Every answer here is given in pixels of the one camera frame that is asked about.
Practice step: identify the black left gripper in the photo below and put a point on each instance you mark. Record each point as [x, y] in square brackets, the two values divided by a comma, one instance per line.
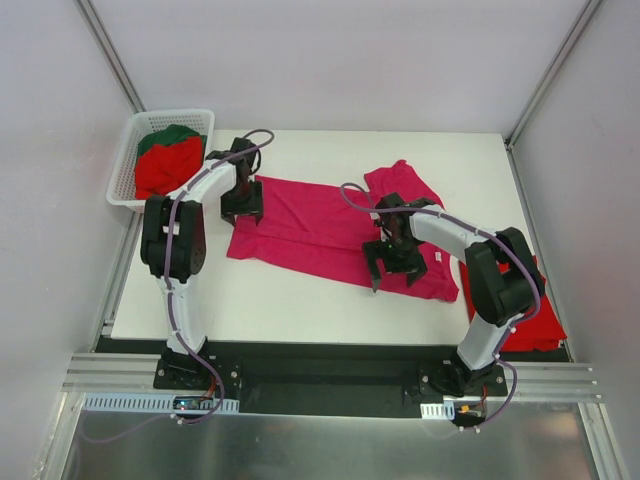
[242, 204]

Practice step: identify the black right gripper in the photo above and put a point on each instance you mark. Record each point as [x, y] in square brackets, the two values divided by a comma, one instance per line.
[396, 259]

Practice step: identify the pink t shirt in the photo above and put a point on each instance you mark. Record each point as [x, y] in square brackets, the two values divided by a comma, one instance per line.
[309, 228]

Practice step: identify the white perforated plastic basket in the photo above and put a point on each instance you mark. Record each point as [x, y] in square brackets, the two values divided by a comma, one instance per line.
[121, 188]

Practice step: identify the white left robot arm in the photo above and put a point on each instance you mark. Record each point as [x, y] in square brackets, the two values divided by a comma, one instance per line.
[173, 241]

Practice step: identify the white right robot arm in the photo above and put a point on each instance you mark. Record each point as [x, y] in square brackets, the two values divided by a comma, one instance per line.
[504, 281]

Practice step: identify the red t shirt in basket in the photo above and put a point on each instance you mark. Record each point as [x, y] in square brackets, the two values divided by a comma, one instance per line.
[161, 169]

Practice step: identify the green t shirt in basket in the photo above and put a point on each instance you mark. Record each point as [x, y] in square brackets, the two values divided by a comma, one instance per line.
[173, 134]

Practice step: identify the folded red t shirt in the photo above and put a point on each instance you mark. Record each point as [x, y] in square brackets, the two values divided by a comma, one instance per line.
[542, 333]

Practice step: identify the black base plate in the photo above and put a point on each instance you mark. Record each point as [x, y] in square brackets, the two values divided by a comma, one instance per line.
[329, 380]

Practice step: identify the left aluminium frame post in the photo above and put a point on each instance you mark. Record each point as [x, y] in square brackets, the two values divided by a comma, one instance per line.
[99, 32]

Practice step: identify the aluminium frame post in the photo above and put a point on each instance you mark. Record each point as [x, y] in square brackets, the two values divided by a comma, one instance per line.
[99, 32]
[579, 26]

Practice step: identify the right aluminium frame post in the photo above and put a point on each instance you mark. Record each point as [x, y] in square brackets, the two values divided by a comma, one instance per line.
[579, 26]

